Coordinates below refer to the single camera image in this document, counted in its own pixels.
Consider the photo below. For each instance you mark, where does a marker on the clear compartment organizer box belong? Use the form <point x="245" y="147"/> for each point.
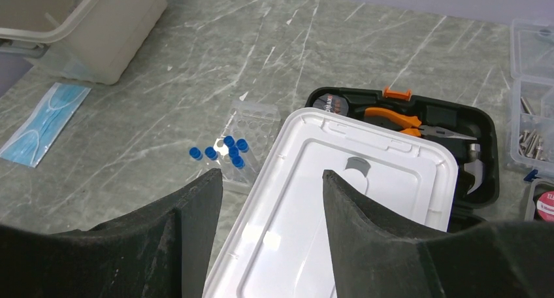
<point x="530" y="137"/>

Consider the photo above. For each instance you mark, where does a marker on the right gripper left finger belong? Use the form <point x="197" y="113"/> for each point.
<point x="159" y="250"/>

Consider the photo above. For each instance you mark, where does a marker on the blue plastic bag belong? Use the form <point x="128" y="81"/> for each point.
<point x="30" y="143"/>

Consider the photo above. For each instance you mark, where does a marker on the beige plastic bin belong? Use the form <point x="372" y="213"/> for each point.
<point x="86" y="40"/>

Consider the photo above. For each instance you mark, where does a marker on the black orange tool case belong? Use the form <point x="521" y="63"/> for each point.
<point x="452" y="116"/>

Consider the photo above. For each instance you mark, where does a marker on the clear test tube rack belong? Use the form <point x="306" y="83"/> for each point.
<point x="258" y="123"/>

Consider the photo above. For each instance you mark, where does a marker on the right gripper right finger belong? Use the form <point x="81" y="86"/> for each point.
<point x="376" y="252"/>

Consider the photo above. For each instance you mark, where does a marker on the grey tool tray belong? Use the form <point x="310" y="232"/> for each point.
<point x="538" y="185"/>

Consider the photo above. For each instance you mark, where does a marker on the red tape measure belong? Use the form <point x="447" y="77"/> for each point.
<point x="544" y="207"/>

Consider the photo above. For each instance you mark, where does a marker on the steel hammer head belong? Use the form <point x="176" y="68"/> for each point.
<point x="475" y="166"/>

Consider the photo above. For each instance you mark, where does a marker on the orange handled pliers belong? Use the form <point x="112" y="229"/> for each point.
<point x="412" y="125"/>

